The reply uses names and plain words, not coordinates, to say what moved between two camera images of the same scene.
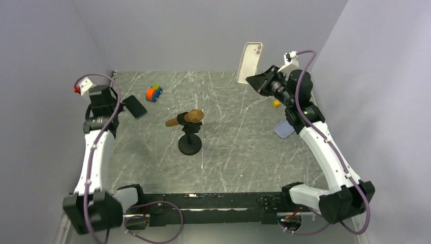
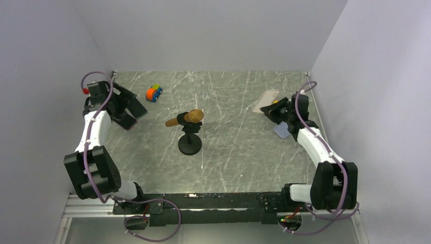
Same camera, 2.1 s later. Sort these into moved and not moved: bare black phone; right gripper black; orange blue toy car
Moved: right gripper black
Not moved: bare black phone; orange blue toy car
